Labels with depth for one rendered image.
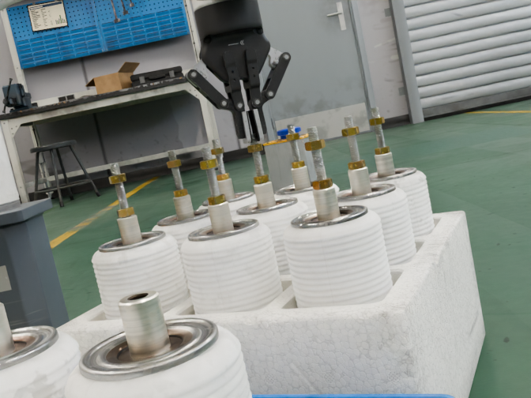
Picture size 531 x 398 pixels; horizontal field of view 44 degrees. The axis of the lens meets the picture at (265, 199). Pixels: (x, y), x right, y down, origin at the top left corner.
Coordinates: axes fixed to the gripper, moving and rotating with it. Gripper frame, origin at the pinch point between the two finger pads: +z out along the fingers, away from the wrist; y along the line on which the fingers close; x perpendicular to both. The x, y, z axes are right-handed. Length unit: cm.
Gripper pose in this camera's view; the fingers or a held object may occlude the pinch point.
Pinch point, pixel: (250, 125)
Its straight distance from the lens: 78.3
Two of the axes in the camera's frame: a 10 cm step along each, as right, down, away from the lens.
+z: 2.0, 9.7, 1.3
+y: -9.4, 2.3, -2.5
